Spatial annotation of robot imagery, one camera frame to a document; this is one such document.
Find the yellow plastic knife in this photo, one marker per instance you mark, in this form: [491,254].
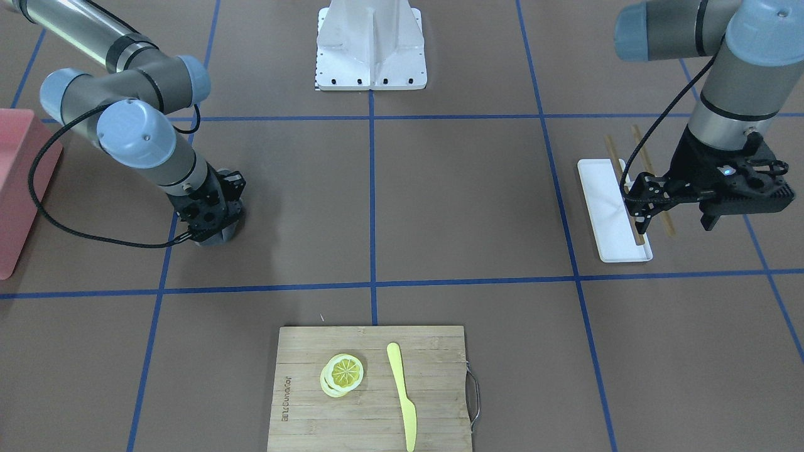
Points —
[407,407]

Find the pink plastic bin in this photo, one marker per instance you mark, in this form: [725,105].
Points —
[23,134]

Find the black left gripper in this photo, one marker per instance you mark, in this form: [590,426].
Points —
[691,157]

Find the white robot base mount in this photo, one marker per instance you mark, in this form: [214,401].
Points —
[370,45]

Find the bamboo cutting board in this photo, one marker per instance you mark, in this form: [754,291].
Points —
[369,417]

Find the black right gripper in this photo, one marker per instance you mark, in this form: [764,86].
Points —
[221,187]

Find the white towel rack tray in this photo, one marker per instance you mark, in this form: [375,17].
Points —
[610,223]

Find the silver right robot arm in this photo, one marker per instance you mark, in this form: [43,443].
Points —
[125,114]

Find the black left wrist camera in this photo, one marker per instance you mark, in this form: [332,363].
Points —
[748,181]

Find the yellow lemon slices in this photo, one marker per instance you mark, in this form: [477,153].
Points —
[342,374]

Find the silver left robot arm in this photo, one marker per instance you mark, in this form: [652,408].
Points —
[755,59]

